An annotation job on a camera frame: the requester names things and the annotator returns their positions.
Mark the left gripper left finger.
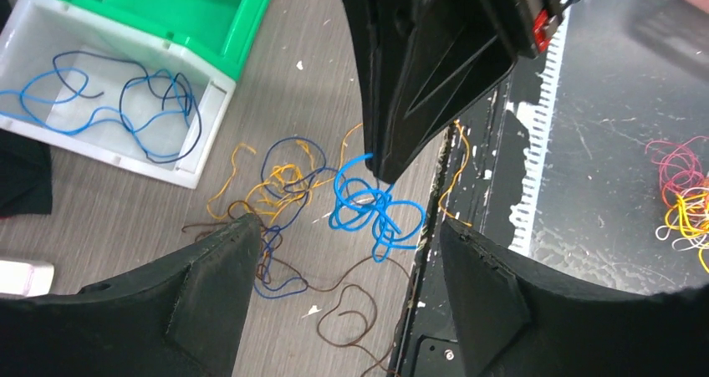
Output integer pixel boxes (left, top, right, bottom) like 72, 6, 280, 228
1, 214, 260, 376

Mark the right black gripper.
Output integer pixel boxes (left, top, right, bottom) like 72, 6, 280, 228
342, 0, 578, 184

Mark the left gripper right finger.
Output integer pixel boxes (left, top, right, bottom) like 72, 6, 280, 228
440, 220, 708, 376

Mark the brown wire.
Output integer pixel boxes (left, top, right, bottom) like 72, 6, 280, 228
181, 200, 414, 377

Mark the blue wire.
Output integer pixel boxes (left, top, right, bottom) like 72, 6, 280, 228
0, 50, 203, 166
252, 136, 427, 301

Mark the green plastic bin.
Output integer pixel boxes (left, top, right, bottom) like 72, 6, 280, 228
64, 0, 271, 80

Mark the black t-shirt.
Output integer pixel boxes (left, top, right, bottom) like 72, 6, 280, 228
0, 0, 54, 219

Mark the white plastic bin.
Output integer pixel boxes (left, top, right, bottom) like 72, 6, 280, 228
1, 0, 235, 189

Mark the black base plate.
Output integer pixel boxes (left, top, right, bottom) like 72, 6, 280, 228
389, 78, 529, 376

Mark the white slotted cable duct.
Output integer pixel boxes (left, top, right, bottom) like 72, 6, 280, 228
508, 21, 569, 256

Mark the pink and yellow wire bundle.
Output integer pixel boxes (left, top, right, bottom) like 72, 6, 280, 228
645, 136, 709, 276

